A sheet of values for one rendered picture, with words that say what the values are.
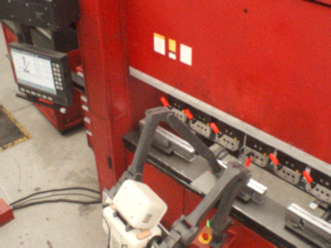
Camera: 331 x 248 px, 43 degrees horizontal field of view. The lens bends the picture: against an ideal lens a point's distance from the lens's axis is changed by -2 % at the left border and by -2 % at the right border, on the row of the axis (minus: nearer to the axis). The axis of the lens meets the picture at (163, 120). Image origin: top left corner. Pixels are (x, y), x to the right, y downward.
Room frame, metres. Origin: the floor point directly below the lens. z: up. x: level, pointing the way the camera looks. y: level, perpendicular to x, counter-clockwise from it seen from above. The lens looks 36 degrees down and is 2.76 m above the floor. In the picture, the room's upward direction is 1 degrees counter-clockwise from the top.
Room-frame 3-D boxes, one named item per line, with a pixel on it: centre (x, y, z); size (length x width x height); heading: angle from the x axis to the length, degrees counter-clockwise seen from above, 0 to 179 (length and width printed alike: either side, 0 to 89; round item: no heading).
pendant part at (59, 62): (2.43, 0.78, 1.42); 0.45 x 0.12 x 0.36; 61
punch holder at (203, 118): (2.10, -0.25, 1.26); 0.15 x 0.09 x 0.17; 45
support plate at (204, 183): (1.84, -0.30, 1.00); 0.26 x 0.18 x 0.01; 135
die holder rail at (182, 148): (2.33, -0.02, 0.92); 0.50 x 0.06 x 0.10; 45
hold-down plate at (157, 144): (2.33, 0.06, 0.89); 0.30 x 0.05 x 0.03; 45
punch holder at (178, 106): (2.24, -0.11, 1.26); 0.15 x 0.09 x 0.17; 45
